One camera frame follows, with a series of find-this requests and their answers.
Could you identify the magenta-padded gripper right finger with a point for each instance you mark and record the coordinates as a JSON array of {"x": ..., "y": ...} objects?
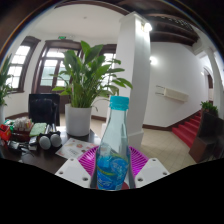
[{"x": 141, "y": 164}]

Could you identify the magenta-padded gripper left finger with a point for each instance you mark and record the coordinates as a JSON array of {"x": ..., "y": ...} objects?
[{"x": 85, "y": 165}]

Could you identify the clear bottle with blue label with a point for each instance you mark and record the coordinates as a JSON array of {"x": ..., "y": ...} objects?
[{"x": 111, "y": 166}]

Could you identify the printed paper leaflet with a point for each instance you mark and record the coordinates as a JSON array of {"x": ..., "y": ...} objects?
[{"x": 71, "y": 148}]

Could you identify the flat round red coaster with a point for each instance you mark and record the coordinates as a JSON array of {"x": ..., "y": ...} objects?
[{"x": 126, "y": 184}]

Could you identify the red carpeted staircase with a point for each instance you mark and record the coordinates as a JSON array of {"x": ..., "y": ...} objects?
[{"x": 186, "y": 130}]

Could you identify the black office chair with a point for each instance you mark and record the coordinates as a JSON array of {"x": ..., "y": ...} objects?
[{"x": 43, "y": 110}]

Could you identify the dark wooden cabinet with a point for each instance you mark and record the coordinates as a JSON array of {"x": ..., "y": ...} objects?
[{"x": 208, "y": 140}]

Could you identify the brown box of white packets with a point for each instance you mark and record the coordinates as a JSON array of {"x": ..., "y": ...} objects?
[{"x": 21, "y": 126}]

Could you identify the flat black device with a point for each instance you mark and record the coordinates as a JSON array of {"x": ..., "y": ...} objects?
[{"x": 13, "y": 145}]

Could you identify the red box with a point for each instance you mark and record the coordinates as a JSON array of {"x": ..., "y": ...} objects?
[{"x": 4, "y": 132}]

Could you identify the small green plant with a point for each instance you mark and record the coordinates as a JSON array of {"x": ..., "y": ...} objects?
[{"x": 209, "y": 107}]

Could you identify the dark wooden glazed double door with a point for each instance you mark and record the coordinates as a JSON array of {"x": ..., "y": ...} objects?
[{"x": 50, "y": 73}]

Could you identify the dark-framed window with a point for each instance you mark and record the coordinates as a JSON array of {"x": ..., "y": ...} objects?
[
  {"x": 18, "y": 66},
  {"x": 110, "y": 56}
]

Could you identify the green exit sign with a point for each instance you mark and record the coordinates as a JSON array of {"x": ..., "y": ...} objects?
[{"x": 62, "y": 37}]

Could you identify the white wall heater unit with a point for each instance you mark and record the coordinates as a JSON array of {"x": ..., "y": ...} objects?
[{"x": 173, "y": 94}]

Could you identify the glowing wall lamp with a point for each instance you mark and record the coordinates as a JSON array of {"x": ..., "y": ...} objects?
[{"x": 153, "y": 60}]

